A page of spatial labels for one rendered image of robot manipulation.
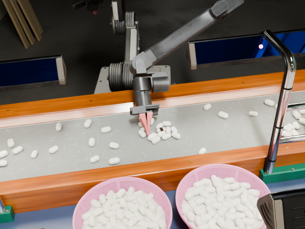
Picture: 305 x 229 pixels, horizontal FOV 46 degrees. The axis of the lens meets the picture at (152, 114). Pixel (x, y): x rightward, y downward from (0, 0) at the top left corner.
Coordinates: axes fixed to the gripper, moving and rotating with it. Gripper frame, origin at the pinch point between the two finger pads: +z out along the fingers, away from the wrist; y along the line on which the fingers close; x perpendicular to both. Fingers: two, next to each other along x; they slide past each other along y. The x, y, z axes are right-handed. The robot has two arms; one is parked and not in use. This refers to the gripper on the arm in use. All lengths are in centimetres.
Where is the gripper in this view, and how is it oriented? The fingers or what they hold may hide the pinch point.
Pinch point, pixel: (148, 133)
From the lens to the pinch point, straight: 125.2
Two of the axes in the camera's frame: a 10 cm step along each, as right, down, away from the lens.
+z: 1.5, 9.7, -2.1
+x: -0.8, 2.2, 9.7
